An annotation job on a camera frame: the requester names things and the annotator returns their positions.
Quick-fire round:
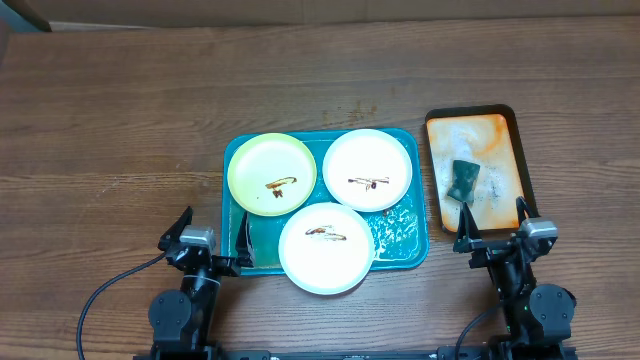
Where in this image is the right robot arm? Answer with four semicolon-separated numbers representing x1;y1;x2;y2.
452;197;577;359

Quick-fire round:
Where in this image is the white plate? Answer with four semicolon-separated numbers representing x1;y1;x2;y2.
322;129;413;212
278;202;375;296

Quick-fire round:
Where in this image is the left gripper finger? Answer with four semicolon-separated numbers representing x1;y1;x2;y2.
157;206;193;251
235;211;255;267

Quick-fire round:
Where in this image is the teal plastic tray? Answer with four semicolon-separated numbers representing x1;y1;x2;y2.
241;128;429;276

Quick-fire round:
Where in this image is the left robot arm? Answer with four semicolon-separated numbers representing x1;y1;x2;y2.
148;207;255;359

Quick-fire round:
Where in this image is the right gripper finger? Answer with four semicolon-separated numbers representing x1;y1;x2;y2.
453;202;482;253
516;196;538;224

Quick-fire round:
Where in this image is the green yellow sponge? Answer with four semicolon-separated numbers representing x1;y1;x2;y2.
447;160;481;204

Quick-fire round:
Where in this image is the black tray with orange liner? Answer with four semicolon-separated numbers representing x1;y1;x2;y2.
425;104;536;233

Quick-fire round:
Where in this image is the white plate front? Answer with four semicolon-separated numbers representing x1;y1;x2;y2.
278;202;375;296

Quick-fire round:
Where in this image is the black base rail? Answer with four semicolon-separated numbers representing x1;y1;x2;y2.
132;344;579;360

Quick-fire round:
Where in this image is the yellow plate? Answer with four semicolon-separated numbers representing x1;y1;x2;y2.
227;133;317;217

